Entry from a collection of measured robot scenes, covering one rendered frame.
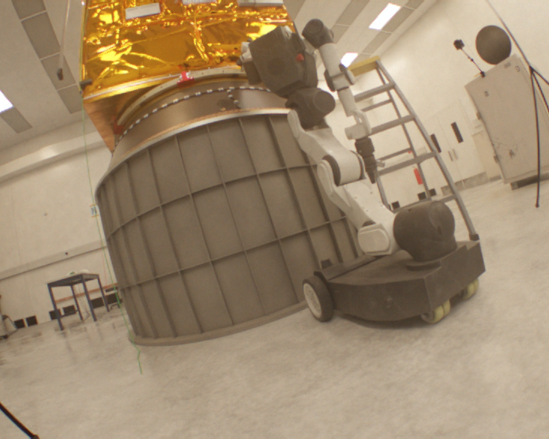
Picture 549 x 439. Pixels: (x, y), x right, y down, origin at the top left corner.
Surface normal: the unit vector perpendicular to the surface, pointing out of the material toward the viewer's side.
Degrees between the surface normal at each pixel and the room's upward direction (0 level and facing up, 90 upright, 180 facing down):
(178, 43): 90
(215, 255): 90
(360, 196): 56
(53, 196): 90
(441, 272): 90
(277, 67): 111
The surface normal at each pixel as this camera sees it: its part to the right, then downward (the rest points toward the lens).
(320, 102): 0.29, 0.00
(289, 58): -0.44, 0.46
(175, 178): -0.08, -0.05
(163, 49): 0.31, -0.24
